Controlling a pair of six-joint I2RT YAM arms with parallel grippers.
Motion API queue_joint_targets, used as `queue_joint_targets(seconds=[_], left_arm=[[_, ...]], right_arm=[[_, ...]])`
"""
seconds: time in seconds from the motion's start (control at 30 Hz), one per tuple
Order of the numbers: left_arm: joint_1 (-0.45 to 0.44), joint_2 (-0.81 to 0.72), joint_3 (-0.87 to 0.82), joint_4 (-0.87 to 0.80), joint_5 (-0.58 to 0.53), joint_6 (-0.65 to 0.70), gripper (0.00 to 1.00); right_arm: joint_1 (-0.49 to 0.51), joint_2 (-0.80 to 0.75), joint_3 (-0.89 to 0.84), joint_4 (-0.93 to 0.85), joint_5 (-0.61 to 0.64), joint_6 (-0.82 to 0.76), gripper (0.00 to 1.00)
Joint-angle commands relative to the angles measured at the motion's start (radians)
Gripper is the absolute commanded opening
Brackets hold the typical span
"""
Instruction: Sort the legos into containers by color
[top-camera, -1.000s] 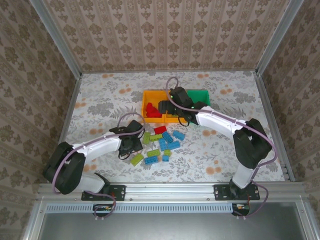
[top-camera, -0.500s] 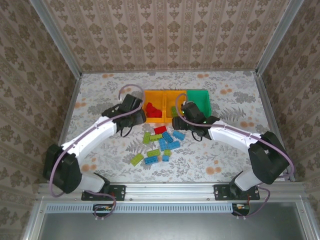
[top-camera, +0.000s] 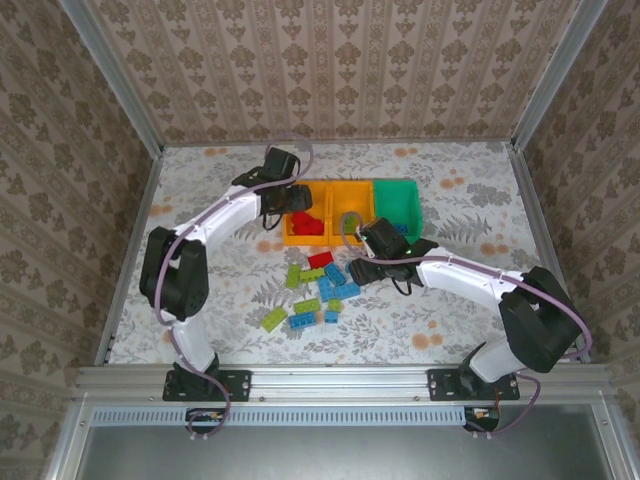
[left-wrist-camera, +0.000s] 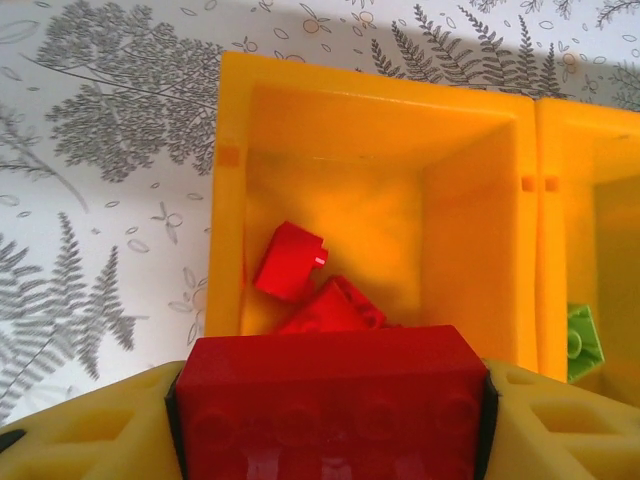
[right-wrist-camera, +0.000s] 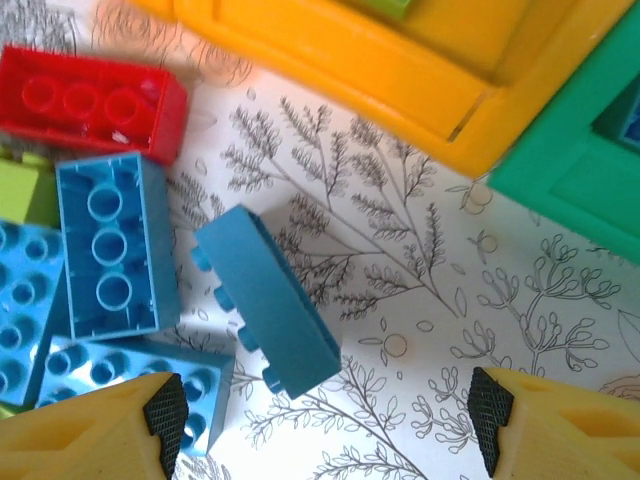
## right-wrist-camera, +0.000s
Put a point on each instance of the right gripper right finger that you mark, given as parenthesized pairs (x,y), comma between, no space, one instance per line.
(575,435)

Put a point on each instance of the green plastic bin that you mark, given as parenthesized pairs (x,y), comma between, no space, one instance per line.
(550,200)

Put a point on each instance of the orange plastic bin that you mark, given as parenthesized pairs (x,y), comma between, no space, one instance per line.
(375,65)

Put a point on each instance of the blue lego brick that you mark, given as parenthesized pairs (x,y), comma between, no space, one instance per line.
(632,120)
(125,365)
(160,260)
(25,310)
(275,300)

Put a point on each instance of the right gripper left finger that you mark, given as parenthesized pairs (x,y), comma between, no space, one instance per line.
(75,440)

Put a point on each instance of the red lego brick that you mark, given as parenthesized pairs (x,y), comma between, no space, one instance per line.
(75,100)

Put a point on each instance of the lime green lego brick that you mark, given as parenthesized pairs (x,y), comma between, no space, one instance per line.
(385,6)
(20,190)

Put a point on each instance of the floral patterned table cover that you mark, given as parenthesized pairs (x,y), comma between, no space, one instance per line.
(400,300)

